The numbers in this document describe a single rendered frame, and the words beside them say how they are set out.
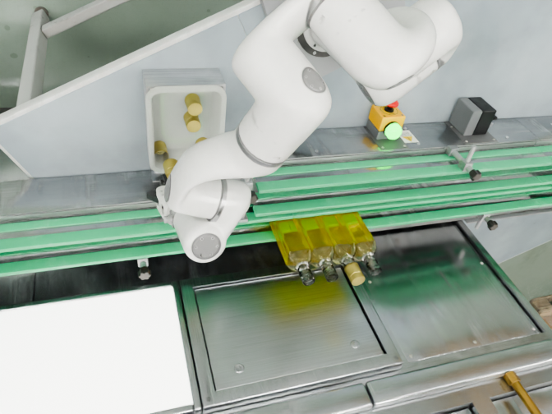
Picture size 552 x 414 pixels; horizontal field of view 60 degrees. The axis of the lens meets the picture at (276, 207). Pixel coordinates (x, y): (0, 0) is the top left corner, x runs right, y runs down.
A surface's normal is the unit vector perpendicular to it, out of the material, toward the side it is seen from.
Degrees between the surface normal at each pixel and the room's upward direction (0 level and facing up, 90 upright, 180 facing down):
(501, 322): 90
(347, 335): 90
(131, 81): 0
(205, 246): 17
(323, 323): 90
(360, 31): 50
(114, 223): 90
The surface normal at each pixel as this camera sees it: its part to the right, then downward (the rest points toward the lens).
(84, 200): 0.12, -0.74
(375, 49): -0.29, 0.19
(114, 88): 0.29, 0.66
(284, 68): 0.07, -0.19
